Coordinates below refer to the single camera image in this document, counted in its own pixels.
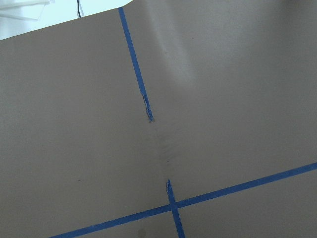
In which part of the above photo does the white acrylic sheet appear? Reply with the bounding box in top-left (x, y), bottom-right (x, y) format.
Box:
top-left (0, 0), bottom-right (54, 20)

